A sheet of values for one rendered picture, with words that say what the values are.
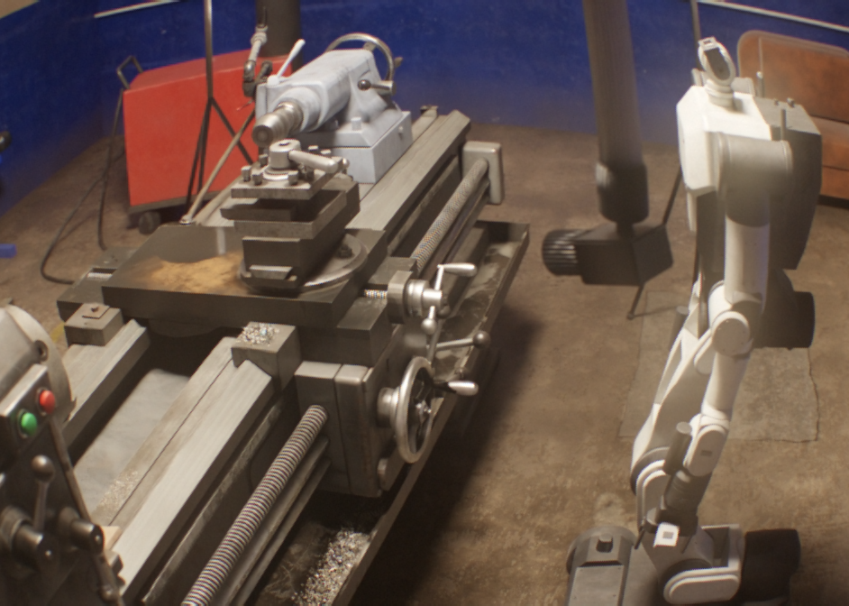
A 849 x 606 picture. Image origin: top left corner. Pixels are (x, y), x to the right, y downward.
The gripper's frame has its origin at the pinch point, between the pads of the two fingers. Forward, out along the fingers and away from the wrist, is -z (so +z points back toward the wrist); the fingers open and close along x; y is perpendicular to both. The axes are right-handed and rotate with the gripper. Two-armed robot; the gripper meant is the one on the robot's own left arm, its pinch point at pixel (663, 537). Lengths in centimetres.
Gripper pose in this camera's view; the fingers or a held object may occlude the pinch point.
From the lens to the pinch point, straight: 193.5
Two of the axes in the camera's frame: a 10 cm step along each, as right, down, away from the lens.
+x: -9.7, -2.1, 1.2
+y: -2.1, 4.6, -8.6
